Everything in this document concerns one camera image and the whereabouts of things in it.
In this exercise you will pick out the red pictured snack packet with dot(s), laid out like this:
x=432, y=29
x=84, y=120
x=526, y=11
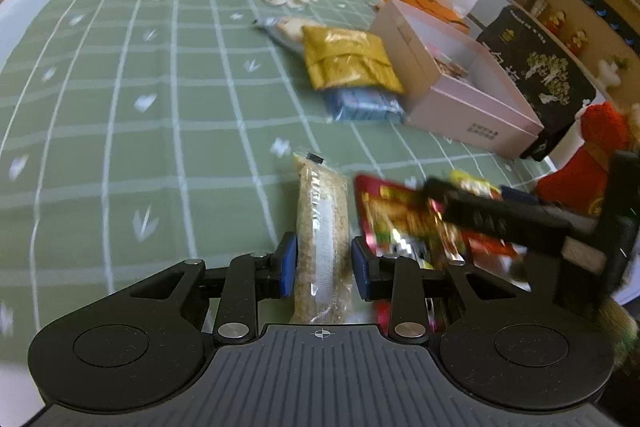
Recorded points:
x=395, y=212

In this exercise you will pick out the red plush horse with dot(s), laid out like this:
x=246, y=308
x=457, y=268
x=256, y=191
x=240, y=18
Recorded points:
x=595, y=132

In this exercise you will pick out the blue candy bag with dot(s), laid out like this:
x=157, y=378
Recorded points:
x=360, y=104

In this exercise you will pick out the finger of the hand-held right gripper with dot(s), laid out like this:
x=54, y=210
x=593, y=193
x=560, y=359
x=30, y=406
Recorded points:
x=480, y=212
x=522, y=196

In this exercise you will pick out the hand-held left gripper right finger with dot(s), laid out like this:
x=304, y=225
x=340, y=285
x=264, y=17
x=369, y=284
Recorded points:
x=361, y=267

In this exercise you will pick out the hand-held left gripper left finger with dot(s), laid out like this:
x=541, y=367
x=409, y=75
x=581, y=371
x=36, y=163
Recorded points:
x=288, y=264

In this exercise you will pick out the black hook rack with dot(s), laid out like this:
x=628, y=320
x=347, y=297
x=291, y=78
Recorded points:
x=595, y=2

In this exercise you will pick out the oat bar packet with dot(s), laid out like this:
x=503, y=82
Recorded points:
x=320, y=227

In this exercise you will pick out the small red figurine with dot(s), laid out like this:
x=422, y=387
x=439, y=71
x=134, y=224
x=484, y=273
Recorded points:
x=556, y=22
x=578, y=42

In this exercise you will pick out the green checked tablecloth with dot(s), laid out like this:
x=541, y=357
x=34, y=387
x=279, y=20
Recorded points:
x=150, y=132

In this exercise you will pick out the black printed bag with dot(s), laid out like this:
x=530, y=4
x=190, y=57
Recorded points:
x=540, y=72

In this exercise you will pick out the white plush vase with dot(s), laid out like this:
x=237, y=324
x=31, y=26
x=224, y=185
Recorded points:
x=610, y=74

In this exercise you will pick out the white clear snack packet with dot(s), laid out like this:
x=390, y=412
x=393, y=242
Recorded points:
x=285, y=32

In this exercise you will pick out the pink cardboard box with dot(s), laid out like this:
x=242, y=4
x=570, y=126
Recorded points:
x=470, y=117

